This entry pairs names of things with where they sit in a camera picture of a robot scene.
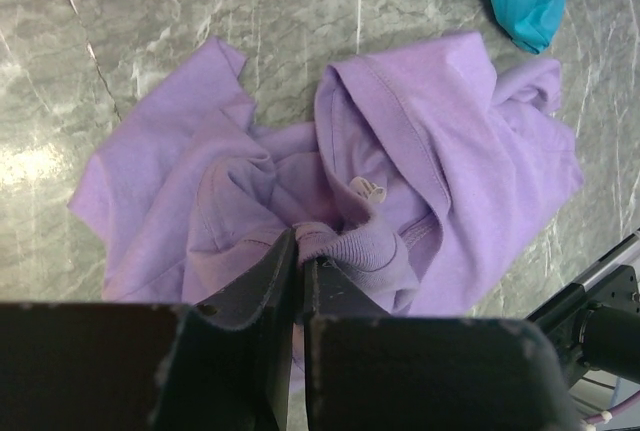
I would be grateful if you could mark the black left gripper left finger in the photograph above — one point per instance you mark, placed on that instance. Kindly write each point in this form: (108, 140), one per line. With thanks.
(221, 364)

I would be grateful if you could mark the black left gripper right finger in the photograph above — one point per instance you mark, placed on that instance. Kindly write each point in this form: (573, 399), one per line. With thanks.
(368, 370)

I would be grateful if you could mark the purple t-shirt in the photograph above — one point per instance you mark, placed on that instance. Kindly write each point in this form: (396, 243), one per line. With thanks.
(423, 175)

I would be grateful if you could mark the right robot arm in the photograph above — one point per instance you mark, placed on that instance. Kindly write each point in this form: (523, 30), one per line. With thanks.
(593, 321)

